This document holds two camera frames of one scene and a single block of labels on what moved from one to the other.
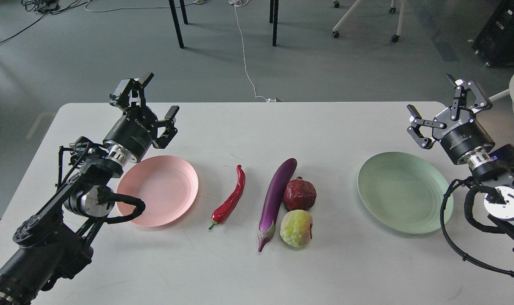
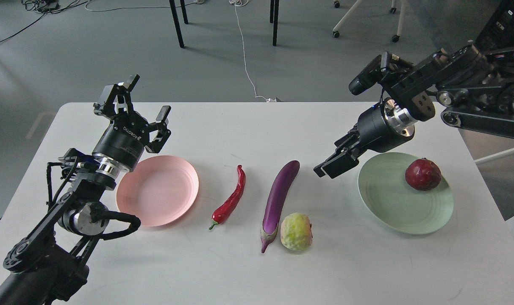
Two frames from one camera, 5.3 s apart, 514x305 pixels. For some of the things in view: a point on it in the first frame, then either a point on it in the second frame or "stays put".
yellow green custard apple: x=296 y=228 stays put
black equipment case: x=498 y=44 stays put
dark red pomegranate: x=299 y=194 -> x=423 y=174
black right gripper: x=462 y=135 -> x=379 y=128
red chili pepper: x=220 y=214 stays put
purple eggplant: x=272 y=201 stays put
